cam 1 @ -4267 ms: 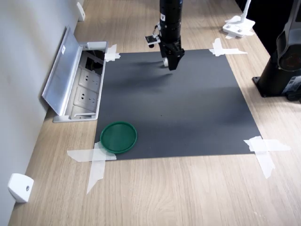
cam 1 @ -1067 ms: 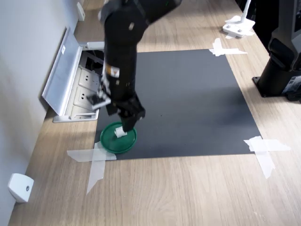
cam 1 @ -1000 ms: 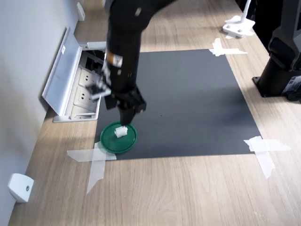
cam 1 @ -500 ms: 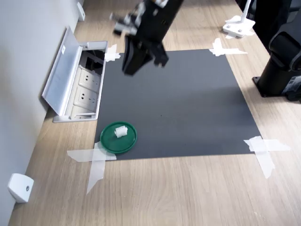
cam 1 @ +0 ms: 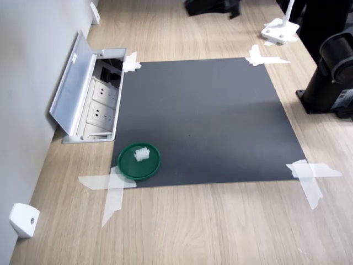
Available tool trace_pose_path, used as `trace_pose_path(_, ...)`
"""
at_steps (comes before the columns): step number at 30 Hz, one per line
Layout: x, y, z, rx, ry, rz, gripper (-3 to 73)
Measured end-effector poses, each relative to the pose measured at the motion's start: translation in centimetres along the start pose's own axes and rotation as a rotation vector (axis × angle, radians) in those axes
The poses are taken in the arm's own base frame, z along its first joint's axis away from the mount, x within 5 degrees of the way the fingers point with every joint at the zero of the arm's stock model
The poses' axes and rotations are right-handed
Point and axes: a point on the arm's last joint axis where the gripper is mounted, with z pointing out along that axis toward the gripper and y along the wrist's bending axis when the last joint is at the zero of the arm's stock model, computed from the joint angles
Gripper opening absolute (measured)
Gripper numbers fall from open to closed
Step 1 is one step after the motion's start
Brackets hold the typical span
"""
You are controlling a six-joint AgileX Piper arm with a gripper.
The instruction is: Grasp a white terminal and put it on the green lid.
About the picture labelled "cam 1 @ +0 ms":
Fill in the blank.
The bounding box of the round green lid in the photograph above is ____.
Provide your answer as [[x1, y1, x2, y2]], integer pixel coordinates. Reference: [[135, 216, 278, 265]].
[[117, 142, 162, 182]]

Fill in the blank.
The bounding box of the small white plastic terminal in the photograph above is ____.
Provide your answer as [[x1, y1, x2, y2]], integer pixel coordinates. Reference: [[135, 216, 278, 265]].
[[134, 147, 150, 162]]

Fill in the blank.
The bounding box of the white masking tape patch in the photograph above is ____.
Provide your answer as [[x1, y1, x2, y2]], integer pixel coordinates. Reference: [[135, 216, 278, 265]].
[[122, 51, 143, 74], [78, 165, 137, 229], [244, 44, 292, 67], [285, 159, 343, 211]]

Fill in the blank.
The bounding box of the dark grey mat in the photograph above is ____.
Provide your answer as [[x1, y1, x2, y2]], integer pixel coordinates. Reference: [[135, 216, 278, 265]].
[[111, 57, 307, 188]]

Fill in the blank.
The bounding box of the grey desk partition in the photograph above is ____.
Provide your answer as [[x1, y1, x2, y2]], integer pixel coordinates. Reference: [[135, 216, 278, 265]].
[[0, 0, 96, 265]]

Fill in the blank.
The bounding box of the white partition clamp bracket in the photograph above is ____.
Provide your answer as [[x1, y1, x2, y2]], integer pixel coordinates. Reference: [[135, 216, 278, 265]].
[[90, 2, 101, 26], [8, 203, 40, 239]]

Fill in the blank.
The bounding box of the black keyboard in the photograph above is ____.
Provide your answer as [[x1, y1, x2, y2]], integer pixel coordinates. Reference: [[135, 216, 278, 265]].
[[184, 0, 241, 20]]

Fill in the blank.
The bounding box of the silver cable duct tray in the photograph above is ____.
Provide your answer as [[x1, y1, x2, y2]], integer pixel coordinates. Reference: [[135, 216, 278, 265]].
[[62, 47, 127, 145]]

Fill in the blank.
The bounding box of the silver cable duct flap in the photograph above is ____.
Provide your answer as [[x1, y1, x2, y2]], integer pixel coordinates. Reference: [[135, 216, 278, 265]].
[[49, 29, 98, 136]]

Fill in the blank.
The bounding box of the white bracket with pole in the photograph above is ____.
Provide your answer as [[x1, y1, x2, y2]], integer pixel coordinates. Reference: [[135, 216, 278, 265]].
[[261, 0, 301, 46]]

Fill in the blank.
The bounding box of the white power socket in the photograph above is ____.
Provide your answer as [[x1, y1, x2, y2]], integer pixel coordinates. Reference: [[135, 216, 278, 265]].
[[84, 101, 116, 126], [89, 78, 119, 105]]

